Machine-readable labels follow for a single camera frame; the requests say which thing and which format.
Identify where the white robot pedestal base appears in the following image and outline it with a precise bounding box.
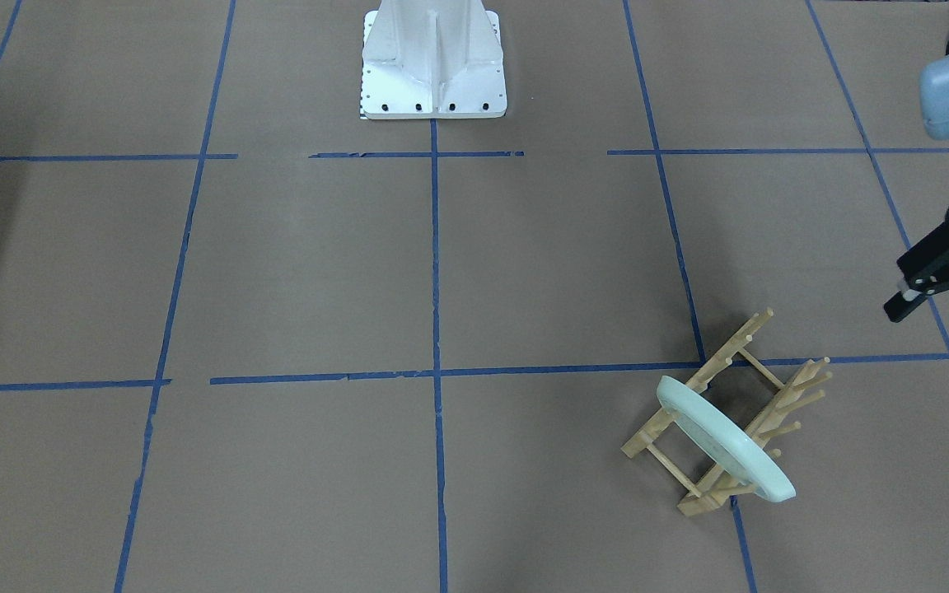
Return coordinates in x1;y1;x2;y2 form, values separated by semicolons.
359;1;508;120

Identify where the light green plate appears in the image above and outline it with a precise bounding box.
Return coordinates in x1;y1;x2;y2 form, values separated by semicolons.
656;376;796;502

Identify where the wooden dish rack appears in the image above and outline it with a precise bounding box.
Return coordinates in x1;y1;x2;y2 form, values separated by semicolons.
621;308;832;517

